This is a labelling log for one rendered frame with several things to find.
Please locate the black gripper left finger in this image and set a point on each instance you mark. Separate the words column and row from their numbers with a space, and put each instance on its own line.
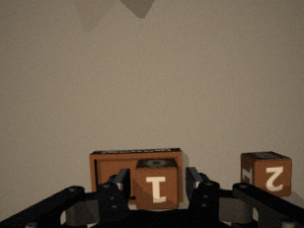
column 109, row 203

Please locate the brown rectangular tray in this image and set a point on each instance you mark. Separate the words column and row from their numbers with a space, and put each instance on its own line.
column 104, row 164

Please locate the brown calendar cube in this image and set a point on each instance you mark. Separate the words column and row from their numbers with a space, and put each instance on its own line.
column 267, row 171
column 156, row 184

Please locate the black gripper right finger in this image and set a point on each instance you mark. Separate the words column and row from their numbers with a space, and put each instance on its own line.
column 236, row 205

